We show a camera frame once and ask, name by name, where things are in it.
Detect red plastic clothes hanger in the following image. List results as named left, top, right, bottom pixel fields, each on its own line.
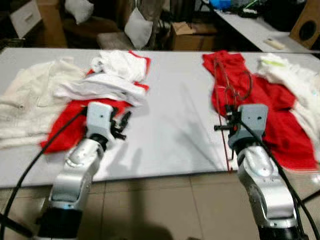
left=213, top=56, right=254, bottom=174

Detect red t-shirt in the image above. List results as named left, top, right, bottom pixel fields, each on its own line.
left=202, top=50, right=319, bottom=174

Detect folded white garment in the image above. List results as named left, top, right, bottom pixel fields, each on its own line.
left=53, top=72, right=148, bottom=107

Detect crumpled red garment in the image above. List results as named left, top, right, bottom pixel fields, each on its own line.
left=40, top=50, right=152, bottom=154

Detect small crumpled white garment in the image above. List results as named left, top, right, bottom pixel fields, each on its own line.
left=90, top=49, right=149, bottom=83

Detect white garment with green label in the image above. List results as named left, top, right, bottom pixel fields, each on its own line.
left=256, top=53, right=320, bottom=151

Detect white remote control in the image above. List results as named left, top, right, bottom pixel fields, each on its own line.
left=263, top=37, right=287, bottom=50

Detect open brown cardboard box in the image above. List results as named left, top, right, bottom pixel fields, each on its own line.
left=169, top=21, right=219, bottom=51

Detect white side table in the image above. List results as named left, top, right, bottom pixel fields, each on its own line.
left=212, top=9, right=320, bottom=54

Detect cream jacket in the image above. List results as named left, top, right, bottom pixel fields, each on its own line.
left=0, top=56, right=87, bottom=149

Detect white cloth bag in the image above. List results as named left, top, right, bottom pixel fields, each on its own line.
left=123, top=7, right=154, bottom=49

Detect black stand leg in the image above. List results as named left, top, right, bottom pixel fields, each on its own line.
left=299, top=191, right=320, bottom=205
left=0, top=212, right=34, bottom=239

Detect black case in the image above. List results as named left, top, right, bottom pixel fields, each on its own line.
left=262, top=0, right=300, bottom=32

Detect blue object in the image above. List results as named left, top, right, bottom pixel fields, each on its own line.
left=209, top=0, right=232, bottom=11

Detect wooden loudspeaker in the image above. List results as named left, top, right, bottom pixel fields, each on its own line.
left=289, top=0, right=320, bottom=49

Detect white pillow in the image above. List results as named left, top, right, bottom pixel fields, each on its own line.
left=64, top=0, right=95, bottom=25

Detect tall brown cardboard box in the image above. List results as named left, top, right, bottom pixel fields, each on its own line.
left=36, top=0, right=68, bottom=49

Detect white carton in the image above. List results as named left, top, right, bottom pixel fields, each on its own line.
left=9, top=0, right=42, bottom=39

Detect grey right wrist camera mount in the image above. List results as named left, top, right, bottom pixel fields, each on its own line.
left=228, top=104, right=270, bottom=151

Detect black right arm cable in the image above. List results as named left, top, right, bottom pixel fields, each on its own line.
left=231, top=114, right=320, bottom=240

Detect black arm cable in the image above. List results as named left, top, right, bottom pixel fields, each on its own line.
left=231, top=114, right=320, bottom=240
left=0, top=107, right=90, bottom=238

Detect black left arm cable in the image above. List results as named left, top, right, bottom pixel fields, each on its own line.
left=0, top=107, right=90, bottom=238

